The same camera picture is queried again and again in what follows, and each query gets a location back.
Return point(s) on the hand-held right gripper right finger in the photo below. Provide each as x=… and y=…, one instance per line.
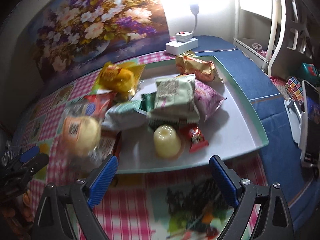
x=225, y=180

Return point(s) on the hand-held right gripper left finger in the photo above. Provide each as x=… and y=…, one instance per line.
x=102, y=180

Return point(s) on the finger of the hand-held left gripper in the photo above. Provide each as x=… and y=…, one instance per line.
x=32, y=166
x=28, y=154

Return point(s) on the teal tray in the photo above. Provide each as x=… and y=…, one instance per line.
x=232, y=130

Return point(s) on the small red snack packet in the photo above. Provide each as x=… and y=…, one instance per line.
x=196, y=137

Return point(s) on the clear bread packet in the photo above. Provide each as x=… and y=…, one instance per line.
x=80, y=132

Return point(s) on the small white-green snack packet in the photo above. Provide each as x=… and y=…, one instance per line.
x=122, y=115

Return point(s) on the yellow jelly cup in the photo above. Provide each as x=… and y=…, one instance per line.
x=166, y=140

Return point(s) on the dark green snack packet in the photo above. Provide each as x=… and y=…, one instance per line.
x=162, y=123

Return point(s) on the pink snack packet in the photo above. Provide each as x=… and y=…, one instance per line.
x=208, y=97

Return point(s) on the grey-green snack packet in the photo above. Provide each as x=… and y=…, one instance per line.
x=175, y=92

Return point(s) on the yellow snack packet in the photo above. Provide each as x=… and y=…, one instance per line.
x=117, y=77

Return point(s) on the gold snack packet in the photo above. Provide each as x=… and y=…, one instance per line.
x=200, y=67

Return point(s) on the crumpled silver foil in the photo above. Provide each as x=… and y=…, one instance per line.
x=8, y=150

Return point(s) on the checkered printed tablecloth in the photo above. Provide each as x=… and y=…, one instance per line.
x=140, y=205

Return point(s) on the white phone stand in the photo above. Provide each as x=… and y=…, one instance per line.
x=295, y=120

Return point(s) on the blue cloth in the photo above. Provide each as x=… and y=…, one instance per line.
x=262, y=92

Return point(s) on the black phone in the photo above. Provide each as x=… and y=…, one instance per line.
x=311, y=130

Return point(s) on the colourful checkered box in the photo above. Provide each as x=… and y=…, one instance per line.
x=293, y=88

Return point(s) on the small white wheel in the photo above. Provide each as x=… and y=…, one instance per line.
x=256, y=46

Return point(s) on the teal box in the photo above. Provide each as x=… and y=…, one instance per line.
x=308, y=70

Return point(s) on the white power strip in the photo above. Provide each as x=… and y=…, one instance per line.
x=180, y=46

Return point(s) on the flower painting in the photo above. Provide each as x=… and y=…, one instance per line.
x=87, y=25

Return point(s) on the white gooseneck lamp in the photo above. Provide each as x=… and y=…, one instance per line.
x=195, y=20

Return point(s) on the white furniture frame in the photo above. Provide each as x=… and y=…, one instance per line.
x=275, y=30

